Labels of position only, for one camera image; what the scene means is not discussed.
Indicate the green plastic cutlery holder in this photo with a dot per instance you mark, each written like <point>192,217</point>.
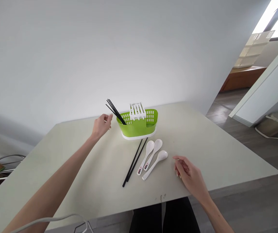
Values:
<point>134,128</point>

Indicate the person's left fingers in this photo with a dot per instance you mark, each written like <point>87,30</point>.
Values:
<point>106,116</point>

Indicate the white perforated shelf rack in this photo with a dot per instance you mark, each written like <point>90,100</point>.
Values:
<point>250,51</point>

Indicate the wooden platform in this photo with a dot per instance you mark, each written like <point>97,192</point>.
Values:
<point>240,80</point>

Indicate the person's legs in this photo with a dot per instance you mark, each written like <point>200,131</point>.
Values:
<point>158,218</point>

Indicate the person's left hand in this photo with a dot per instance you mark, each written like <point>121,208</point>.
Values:
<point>101,127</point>

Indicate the white spoon with red label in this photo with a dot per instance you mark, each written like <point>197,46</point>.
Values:
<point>146,156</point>
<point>153,154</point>

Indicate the person's left thumb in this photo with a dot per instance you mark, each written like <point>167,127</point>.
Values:
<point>109,125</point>

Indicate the white holder base tray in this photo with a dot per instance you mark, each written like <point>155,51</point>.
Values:
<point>138,137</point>

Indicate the plain white spoon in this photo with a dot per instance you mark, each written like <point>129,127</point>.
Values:
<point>157,162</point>

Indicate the black chopstick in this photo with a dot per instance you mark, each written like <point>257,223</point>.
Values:
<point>114,114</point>
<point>117,109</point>
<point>133,162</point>
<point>137,160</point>
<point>115,119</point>

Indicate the white plastic slotted insert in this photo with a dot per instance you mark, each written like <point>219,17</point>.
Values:
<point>137,112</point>

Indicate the person's right fingers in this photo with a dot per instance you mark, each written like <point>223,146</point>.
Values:
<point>177,167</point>

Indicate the person's right hand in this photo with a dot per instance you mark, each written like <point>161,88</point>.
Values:
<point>192,174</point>

